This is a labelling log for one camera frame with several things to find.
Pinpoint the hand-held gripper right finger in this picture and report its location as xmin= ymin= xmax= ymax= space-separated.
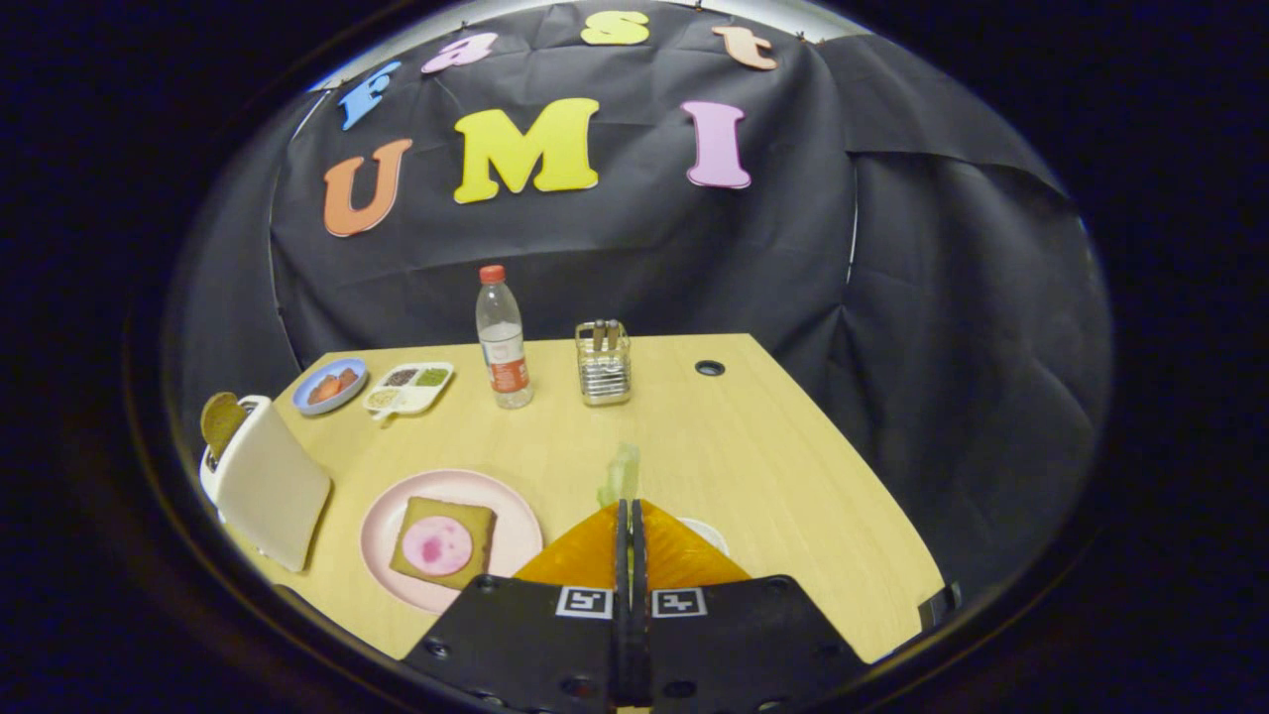
xmin=633 ymin=499 xmax=869 ymax=714

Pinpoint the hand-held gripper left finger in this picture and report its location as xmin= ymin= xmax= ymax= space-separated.
xmin=404 ymin=499 xmax=633 ymax=714

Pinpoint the green lettuce leaf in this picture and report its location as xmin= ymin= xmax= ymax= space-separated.
xmin=597 ymin=443 xmax=642 ymax=509

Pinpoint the toasted brown bread slice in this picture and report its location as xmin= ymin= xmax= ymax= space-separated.
xmin=201 ymin=392 xmax=249 ymax=459

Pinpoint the small white plate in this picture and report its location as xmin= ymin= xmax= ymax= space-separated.
xmin=679 ymin=518 xmax=730 ymax=556

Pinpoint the pink ham slice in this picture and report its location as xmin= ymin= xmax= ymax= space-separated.
xmin=402 ymin=516 xmax=474 ymax=577

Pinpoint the brown bread slice with ham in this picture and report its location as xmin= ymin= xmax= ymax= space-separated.
xmin=389 ymin=496 xmax=497 ymax=592

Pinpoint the pink round plate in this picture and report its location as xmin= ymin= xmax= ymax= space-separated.
xmin=359 ymin=469 xmax=544 ymax=615

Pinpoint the white divided seasoning tray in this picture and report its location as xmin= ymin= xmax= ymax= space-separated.
xmin=362 ymin=361 xmax=456 ymax=419

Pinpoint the white toaster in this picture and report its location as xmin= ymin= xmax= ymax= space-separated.
xmin=199 ymin=395 xmax=333 ymax=573

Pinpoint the clear water bottle red cap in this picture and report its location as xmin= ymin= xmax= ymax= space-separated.
xmin=476 ymin=265 xmax=534 ymax=410

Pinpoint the blue round plate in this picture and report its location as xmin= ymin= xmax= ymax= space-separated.
xmin=292 ymin=358 xmax=369 ymax=416

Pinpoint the black backdrop cloth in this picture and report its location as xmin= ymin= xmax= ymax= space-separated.
xmin=164 ymin=0 xmax=1111 ymax=596

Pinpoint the wire mesh utensil holder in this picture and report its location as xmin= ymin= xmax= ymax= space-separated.
xmin=575 ymin=319 xmax=634 ymax=408

